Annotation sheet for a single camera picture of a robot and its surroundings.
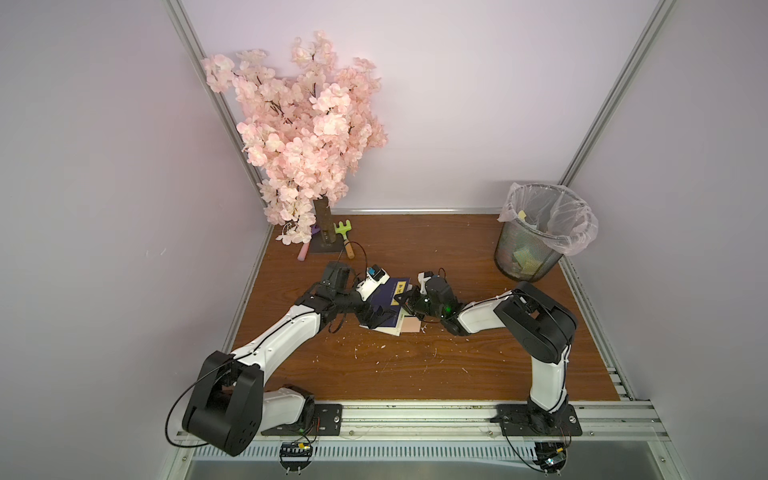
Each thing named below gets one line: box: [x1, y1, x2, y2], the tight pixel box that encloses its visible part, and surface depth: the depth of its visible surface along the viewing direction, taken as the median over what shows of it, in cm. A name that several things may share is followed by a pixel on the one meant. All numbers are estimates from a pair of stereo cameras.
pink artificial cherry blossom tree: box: [202, 30, 388, 244], surface depth 75 cm
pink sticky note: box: [401, 316, 421, 333], surface depth 87 cm
